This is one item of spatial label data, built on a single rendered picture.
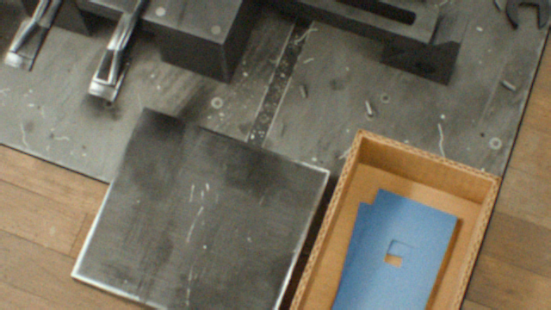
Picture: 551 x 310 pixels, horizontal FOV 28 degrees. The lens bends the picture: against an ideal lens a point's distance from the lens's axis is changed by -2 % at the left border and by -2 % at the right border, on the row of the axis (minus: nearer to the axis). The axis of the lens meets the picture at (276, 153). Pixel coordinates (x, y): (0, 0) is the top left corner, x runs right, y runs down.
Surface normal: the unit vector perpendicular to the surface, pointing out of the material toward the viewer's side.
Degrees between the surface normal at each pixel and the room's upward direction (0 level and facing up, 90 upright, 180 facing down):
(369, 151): 90
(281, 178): 0
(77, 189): 0
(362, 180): 0
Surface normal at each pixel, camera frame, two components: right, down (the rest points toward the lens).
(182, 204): -0.03, -0.33
